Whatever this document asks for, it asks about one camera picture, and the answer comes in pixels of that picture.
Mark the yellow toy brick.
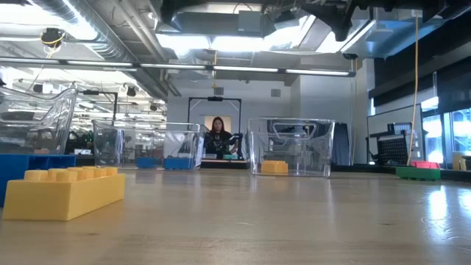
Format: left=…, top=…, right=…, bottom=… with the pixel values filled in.
left=1, top=166, right=127, bottom=222
left=261, top=160, right=289, bottom=175

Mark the green toy brick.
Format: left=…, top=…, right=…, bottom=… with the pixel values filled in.
left=395, top=166, right=442, bottom=182

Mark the black perforated metal cart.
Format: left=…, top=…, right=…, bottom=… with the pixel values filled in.
left=366, top=122, right=424, bottom=166

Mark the clear plastic bin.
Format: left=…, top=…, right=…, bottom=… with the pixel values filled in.
left=247, top=117, right=336, bottom=178
left=0, top=86, right=79, bottom=155
left=91, top=118, right=206, bottom=171

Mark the red flat object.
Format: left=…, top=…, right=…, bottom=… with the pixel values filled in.
left=411, top=160, right=441, bottom=170

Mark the person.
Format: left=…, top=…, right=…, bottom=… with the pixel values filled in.
left=204, top=116, right=240, bottom=155

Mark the long ceiling light bar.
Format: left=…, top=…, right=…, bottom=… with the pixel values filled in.
left=0, top=57, right=357, bottom=78

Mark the yellow power cable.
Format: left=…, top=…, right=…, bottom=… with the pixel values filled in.
left=406, top=14, right=421, bottom=167

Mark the black background rig frame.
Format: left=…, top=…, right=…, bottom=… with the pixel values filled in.
left=187, top=96, right=243, bottom=160

